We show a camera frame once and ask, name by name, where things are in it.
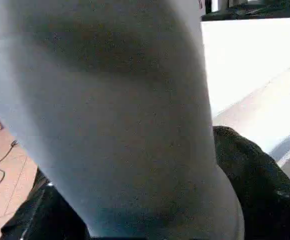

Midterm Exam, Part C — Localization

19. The white plastic table top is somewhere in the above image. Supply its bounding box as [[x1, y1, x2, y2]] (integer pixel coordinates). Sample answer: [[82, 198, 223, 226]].
[[200, 17, 290, 182]]

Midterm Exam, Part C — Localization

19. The white plastic table leg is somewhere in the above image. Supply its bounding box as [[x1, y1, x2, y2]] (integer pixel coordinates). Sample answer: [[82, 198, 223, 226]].
[[0, 0, 246, 240]]

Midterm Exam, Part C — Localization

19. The thin black floor cable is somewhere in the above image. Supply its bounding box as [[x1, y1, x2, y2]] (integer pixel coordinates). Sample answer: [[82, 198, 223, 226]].
[[0, 140, 20, 197]]

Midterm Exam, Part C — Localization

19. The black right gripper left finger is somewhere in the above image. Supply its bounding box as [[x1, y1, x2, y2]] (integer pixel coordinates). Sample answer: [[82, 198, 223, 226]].
[[0, 167, 92, 240]]

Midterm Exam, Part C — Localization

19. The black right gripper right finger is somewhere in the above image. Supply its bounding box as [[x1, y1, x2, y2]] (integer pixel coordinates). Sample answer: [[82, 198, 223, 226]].
[[212, 125, 290, 240]]

